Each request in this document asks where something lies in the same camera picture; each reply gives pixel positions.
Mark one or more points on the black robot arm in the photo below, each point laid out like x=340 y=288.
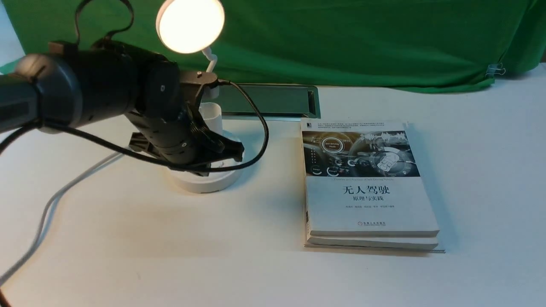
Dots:
x=68 y=88

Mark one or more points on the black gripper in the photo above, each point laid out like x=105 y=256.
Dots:
x=183 y=139

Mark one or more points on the green backdrop cloth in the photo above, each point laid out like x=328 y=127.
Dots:
x=422 y=46

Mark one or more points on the silver binder clip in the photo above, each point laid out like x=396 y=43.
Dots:
x=495 y=70

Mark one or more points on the white top book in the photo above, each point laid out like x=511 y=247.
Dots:
x=362 y=179

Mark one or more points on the white book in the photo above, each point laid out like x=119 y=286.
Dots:
x=414 y=244
x=362 y=179

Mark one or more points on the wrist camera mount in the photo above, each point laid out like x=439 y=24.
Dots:
x=198 y=85

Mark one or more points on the white desk lamp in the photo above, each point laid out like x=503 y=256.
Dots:
x=188 y=27

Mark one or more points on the white bottom book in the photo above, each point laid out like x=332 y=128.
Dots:
x=414 y=244

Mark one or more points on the metal desk cable tray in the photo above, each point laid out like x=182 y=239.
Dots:
x=275 y=102

